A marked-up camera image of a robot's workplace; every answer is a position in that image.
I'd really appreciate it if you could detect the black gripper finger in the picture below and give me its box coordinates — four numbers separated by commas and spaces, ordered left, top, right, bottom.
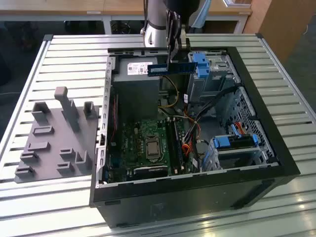
178, 23, 191, 51
165, 9, 183, 70

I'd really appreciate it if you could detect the blue RAM stick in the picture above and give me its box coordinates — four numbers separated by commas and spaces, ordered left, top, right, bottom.
147, 61, 198, 78

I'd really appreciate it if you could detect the dark installed RAM stick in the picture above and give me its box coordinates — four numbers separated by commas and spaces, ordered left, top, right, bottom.
173, 118, 185, 171

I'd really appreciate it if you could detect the pale blue hanging object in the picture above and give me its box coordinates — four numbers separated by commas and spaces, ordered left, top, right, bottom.
192, 0, 210, 28

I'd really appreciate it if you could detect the blue drive bay latch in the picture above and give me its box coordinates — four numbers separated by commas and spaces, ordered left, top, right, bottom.
194, 52, 210, 79

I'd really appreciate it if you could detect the metal optical drive bay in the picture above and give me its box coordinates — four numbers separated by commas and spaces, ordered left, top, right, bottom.
187, 50, 241, 101

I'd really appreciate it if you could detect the clear plastic box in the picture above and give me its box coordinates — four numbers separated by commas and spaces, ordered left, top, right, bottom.
222, 0, 252, 8

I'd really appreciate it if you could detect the grey power supply unit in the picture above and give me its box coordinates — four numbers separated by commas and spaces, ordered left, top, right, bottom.
112, 57, 161, 121

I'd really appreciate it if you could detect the wooden cabinet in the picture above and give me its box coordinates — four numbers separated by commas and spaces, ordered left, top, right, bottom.
243, 0, 316, 65

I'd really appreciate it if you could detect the round grey speaker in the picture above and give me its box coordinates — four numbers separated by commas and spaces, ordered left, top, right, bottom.
196, 139, 210, 155

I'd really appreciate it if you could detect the hard disk in blue carrier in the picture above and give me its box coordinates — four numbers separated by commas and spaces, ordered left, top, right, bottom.
212, 134, 259, 150

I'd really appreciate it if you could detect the green motherboard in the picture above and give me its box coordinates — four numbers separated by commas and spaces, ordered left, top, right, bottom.
106, 118, 198, 183

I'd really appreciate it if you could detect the CPU socket with CPU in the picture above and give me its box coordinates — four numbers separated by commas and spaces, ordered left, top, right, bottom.
144, 135, 162, 162

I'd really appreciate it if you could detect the metal disk bay cage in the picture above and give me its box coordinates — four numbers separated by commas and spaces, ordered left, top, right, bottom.
201, 134, 271, 172

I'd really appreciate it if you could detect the dark equipment under desk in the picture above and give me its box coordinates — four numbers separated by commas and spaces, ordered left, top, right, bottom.
14, 21, 38, 52

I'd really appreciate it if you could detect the black PC case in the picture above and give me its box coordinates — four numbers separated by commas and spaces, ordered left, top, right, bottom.
88, 45, 301, 229

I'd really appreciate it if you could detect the grey parts rack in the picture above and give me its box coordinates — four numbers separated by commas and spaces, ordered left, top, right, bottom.
14, 86, 101, 184

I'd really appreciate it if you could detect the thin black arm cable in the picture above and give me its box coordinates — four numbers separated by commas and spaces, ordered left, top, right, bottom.
142, 0, 150, 33

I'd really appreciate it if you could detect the black cable reel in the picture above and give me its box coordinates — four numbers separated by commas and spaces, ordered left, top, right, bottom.
110, 21, 131, 35

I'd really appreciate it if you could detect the yellow wire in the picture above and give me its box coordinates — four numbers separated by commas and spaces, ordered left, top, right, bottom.
158, 76, 180, 110

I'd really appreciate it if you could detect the black cable bundle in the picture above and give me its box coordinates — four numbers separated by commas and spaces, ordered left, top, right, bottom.
194, 86, 238, 124

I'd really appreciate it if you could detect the red wire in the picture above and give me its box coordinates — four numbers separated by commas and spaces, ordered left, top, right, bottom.
110, 95, 118, 147

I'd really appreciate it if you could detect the orange disk wire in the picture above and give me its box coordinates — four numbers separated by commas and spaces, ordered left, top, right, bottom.
236, 121, 250, 135

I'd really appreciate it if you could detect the orange wire by motherboard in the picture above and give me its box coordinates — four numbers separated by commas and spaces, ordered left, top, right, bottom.
182, 144, 196, 156

